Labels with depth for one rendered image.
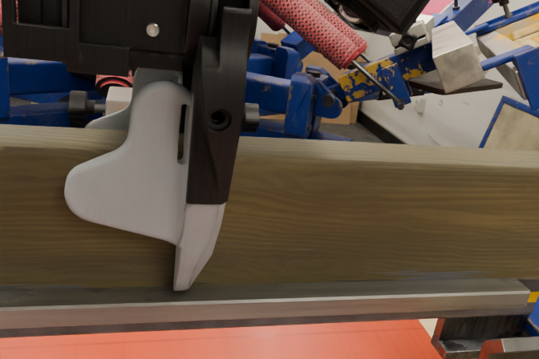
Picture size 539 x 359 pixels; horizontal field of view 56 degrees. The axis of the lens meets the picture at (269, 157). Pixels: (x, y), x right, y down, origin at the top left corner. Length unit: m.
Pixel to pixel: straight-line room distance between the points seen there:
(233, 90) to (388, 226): 0.12
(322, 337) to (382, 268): 0.17
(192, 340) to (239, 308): 0.17
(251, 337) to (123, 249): 0.20
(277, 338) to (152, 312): 0.19
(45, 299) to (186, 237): 0.07
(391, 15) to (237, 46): 0.07
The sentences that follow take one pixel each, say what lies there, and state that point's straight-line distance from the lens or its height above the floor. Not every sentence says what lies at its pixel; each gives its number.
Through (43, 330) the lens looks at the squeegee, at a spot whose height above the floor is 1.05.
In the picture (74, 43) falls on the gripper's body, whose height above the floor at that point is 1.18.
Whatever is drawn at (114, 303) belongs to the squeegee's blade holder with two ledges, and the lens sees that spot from 0.23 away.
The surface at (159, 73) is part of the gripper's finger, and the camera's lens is 0.24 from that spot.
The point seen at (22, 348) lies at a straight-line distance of 0.40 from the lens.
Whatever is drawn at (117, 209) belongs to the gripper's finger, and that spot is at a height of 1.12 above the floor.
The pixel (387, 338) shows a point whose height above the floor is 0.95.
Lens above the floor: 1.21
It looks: 20 degrees down
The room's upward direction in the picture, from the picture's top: 8 degrees clockwise
